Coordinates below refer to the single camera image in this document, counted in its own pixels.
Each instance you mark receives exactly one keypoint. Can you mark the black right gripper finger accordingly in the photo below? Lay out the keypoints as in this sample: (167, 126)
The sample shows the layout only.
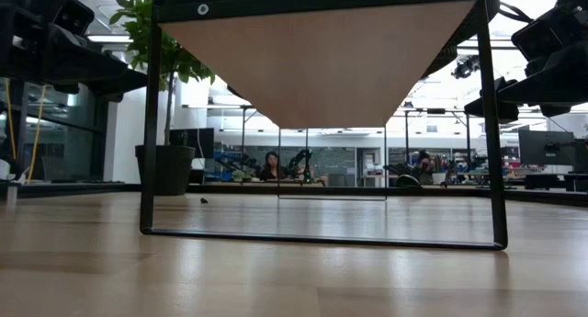
(560, 82)
(511, 112)

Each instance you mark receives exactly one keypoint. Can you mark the wooden shelf black metal frame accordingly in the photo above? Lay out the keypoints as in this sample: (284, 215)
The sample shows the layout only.
(321, 64)

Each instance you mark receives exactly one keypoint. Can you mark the black background robot arm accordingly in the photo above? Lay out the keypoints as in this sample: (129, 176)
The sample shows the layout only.
(301, 158)

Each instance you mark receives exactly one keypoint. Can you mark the black computer monitor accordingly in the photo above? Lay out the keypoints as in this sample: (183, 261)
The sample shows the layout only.
(546, 147)
(202, 142)

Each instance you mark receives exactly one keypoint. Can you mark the black ceiling spotlight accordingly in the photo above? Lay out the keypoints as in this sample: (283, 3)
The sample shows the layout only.
(465, 66)

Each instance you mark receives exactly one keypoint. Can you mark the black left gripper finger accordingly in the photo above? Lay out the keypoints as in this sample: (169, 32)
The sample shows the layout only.
(78, 60)
(121, 85)

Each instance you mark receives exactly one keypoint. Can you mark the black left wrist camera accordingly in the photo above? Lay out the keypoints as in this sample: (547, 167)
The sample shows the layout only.
(75, 16)

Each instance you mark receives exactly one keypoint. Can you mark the person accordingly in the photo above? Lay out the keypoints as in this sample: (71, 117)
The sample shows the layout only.
(425, 165)
(272, 170)

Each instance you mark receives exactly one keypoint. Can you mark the black background rig frame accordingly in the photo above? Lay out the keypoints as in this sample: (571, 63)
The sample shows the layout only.
(407, 138)

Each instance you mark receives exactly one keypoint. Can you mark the green plant in black pot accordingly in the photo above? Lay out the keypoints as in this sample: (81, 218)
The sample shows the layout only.
(165, 170)

